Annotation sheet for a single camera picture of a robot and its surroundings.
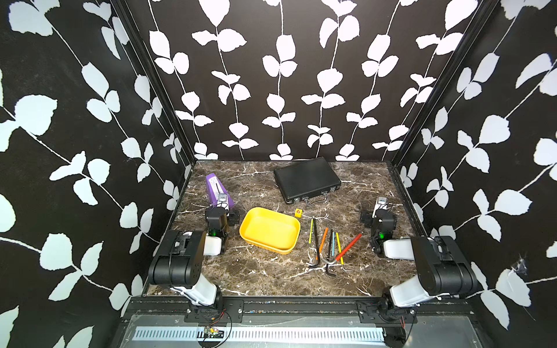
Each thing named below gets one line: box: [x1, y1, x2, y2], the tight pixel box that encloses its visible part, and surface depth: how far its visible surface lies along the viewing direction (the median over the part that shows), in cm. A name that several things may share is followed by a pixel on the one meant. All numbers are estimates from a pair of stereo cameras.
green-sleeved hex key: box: [308, 218, 315, 245], surface depth 95 cm
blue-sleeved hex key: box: [331, 231, 336, 259], surface depth 92 cm
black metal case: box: [273, 156, 342, 206], surface depth 107 cm
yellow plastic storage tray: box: [239, 206, 301, 256], surface depth 95 cm
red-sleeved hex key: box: [335, 232, 363, 262], surface depth 91 cm
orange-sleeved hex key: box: [315, 226, 329, 261], surface depth 92 cm
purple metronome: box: [205, 173, 235, 209], surface depth 92 cm
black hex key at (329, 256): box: [325, 229, 337, 277], surface depth 88 cm
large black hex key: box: [308, 218, 320, 269], surface depth 90 cm
